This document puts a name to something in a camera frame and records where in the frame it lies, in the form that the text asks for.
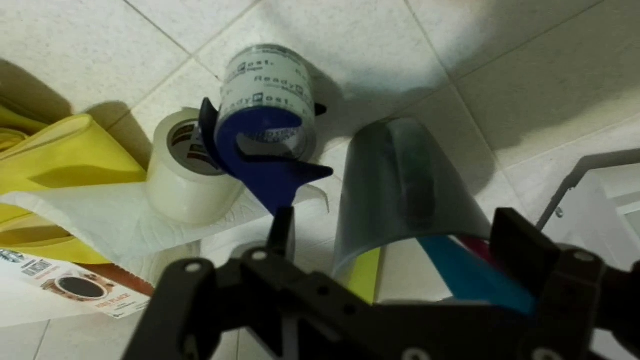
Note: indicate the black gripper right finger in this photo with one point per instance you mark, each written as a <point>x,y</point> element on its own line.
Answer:
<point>527,254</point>

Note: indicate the clear tape roll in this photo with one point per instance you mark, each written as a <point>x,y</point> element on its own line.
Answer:
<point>183,180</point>

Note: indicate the printed paper leaflet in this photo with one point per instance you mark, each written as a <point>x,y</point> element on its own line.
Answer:
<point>41,288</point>

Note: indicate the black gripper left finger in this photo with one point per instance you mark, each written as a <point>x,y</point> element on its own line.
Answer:
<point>283,234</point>

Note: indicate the yellow rubber gloves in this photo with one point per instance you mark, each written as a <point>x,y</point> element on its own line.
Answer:
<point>36,156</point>

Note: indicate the grey cup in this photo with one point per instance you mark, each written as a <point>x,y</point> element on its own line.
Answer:
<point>408,229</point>

